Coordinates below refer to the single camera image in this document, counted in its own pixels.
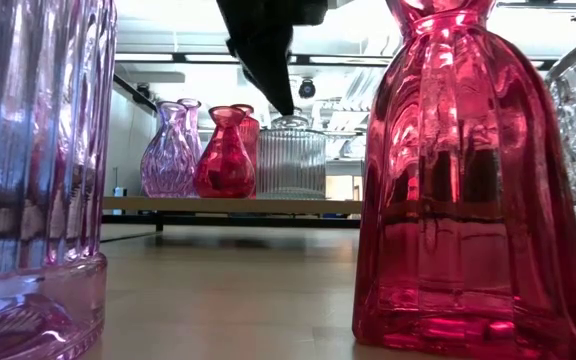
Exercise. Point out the clear ribbed glass jar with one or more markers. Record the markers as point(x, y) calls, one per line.
point(290, 165)

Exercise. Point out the tall red glass vase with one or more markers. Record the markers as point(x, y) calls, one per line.
point(250, 135)

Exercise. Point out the pink swirl glass vase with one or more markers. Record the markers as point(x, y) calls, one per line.
point(168, 165)

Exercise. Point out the black overhead light bar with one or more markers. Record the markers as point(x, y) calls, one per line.
point(348, 60)

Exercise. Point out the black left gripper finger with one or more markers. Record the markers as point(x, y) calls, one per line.
point(270, 65)

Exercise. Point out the large red pleated vase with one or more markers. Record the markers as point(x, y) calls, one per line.
point(468, 200)

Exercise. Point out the red pear-shaped glass vase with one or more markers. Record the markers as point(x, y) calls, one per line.
point(225, 170)

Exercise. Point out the black ceiling camera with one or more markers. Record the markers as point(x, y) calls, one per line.
point(307, 90)

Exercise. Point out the black metal wooden shelf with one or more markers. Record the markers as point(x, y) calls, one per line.
point(268, 205)

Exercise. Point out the large pink ribbed vase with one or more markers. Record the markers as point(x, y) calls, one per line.
point(28, 150)

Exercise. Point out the slender pink glass vase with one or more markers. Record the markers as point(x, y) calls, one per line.
point(191, 120)

